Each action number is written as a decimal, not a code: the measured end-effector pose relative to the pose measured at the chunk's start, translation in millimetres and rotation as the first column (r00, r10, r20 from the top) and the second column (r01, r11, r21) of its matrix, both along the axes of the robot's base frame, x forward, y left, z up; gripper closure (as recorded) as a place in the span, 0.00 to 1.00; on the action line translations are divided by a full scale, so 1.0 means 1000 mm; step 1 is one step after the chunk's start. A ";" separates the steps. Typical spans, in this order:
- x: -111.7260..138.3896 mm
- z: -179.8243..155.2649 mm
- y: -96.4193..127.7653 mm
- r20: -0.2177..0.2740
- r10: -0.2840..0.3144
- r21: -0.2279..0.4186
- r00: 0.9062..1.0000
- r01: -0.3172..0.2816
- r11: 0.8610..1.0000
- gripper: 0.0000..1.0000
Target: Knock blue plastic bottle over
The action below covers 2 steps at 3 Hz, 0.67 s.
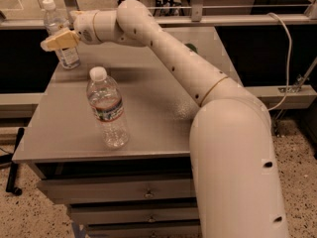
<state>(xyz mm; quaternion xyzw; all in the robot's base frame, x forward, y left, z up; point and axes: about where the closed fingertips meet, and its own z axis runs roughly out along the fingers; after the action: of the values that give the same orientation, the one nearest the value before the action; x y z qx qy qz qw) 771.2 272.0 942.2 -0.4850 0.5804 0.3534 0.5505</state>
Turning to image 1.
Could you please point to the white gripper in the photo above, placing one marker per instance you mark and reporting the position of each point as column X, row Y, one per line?
column 84, row 28

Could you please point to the clear bottle white label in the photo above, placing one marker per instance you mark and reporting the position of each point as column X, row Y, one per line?
column 54, row 22

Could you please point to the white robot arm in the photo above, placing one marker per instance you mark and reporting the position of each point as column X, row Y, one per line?
column 233, row 162

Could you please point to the clear bottle colourful label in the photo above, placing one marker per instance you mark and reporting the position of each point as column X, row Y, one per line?
column 105, row 100

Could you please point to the green yellow sponge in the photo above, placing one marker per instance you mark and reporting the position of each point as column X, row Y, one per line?
column 192, row 47

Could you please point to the black stand leg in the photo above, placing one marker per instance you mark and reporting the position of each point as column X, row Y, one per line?
column 10, row 187

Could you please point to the grey drawer cabinet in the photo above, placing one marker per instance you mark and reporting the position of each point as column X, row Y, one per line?
column 141, row 190

